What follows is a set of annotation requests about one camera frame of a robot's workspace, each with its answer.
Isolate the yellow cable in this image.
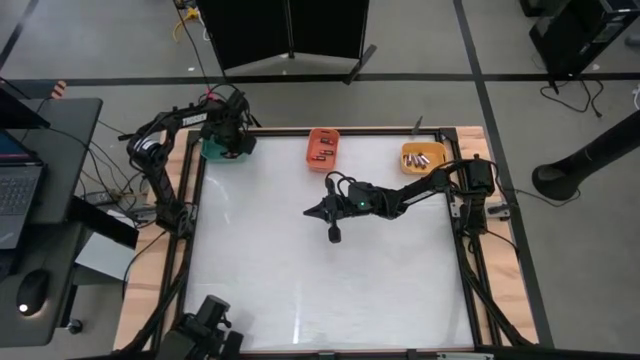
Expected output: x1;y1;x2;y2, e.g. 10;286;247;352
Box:
172;5;201;44

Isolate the long black floor cable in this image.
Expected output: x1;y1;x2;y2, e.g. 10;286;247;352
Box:
172;0;214;94

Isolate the grey laptop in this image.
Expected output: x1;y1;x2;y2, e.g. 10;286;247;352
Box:
0;128;47;251

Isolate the black cable with connector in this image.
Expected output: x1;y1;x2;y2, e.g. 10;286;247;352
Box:
94;118;136;142

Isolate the black equipment cart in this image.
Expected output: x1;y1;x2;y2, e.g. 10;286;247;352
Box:
519;0;640;81

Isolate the black desk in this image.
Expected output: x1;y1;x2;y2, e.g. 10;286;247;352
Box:
0;97;104;347

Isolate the black desk crossbar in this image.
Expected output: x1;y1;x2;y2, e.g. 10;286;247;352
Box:
67;195;140;250

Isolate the thick black upright pole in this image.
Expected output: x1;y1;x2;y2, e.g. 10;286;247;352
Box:
531;110;640;202

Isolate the black monitor lid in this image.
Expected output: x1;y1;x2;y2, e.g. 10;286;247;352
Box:
0;77;51;130

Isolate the black cable with plug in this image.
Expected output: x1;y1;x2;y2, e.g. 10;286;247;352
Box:
539;78;605;120

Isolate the black right camera cable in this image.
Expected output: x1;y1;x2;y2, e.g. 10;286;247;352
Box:
324;170;359;199

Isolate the teal plastic bin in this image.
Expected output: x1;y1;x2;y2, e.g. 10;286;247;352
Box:
200;135;250;164

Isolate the black aluminium table frame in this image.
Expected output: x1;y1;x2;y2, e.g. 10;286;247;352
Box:
119;126;541;360

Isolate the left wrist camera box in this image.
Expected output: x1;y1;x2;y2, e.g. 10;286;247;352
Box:
234;134;258;156

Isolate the light grey box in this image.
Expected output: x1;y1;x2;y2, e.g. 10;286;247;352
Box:
74;232;137;282

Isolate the yellow plastic bin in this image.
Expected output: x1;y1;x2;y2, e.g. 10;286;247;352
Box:
400;141;450;176

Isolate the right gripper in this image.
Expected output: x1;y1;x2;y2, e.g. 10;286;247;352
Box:
303;193;352;225

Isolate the black computer mouse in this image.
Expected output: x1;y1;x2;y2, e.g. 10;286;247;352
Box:
16;268;51;318

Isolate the orange plastic bin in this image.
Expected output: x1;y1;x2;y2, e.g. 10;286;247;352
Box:
305;127;341;173

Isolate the black divider panel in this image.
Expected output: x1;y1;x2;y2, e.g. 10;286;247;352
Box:
288;0;377;85
196;0;293;76

